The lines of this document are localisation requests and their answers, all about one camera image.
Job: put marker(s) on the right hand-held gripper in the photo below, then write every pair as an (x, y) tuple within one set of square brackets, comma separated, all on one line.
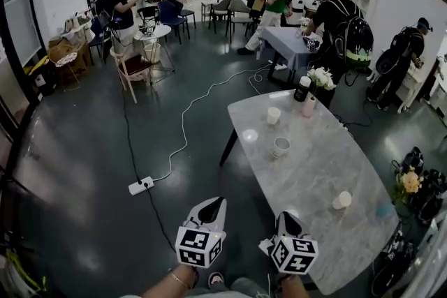
[(295, 254)]

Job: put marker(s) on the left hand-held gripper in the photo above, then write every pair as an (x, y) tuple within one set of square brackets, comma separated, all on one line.
[(199, 246)]

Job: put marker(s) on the person's right forearm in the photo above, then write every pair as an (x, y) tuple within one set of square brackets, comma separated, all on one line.
[(293, 288)]

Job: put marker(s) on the person's left forearm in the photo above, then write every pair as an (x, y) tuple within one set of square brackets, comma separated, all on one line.
[(167, 284)]

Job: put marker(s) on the person's left shoe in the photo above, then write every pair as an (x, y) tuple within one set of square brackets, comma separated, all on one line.
[(216, 279)]

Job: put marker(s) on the person's grey trousers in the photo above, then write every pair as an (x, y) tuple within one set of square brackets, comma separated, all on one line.
[(244, 288)]

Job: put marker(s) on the white power strip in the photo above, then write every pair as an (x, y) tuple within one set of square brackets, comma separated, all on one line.
[(279, 66), (141, 185)]

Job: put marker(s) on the blue vase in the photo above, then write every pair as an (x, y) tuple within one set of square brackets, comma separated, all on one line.
[(384, 211)]

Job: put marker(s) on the black round bag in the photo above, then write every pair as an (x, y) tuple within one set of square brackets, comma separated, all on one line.
[(394, 265)]

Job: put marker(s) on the pink vase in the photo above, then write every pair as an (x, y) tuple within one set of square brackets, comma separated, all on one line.
[(309, 107)]

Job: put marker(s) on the orange flower bouquet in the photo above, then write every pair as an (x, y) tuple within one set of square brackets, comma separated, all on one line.
[(410, 181)]

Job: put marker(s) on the black bottle white cap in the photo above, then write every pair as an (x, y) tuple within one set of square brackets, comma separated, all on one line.
[(302, 90)]

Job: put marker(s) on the pile of black backpacks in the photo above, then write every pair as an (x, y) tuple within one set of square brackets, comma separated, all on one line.
[(413, 158)]

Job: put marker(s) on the white metal rack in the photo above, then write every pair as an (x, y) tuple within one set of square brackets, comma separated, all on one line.
[(433, 254)]

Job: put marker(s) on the white flower bouquet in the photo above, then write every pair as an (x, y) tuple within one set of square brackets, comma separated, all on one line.
[(321, 78)]

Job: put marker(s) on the wooden chair dark seat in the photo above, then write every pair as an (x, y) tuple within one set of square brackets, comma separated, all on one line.
[(134, 68)]

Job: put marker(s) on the table with blue-grey cloth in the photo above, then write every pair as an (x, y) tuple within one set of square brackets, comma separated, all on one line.
[(283, 43)]

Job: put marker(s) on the white dressing table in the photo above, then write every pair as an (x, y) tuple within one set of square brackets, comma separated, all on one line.
[(413, 83)]

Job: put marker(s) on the round white side table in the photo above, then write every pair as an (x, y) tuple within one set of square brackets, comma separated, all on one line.
[(157, 32)]

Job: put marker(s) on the yellow-green scooter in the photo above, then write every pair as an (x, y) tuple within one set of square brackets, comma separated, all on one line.
[(26, 277)]

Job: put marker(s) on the black green backpack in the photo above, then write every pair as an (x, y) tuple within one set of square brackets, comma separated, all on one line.
[(354, 42)]

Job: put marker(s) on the blue chair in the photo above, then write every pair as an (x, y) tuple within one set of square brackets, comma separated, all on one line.
[(97, 33), (171, 15)]

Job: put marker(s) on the grey chair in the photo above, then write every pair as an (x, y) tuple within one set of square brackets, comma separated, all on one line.
[(241, 12), (220, 7)]

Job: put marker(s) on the brown cardboard box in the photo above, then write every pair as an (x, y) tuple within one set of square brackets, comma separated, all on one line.
[(82, 56)]

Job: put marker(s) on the yellow black toolbox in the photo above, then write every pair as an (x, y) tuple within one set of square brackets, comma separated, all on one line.
[(42, 75)]

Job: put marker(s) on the white board panel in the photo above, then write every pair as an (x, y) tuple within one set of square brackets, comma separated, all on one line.
[(21, 31)]

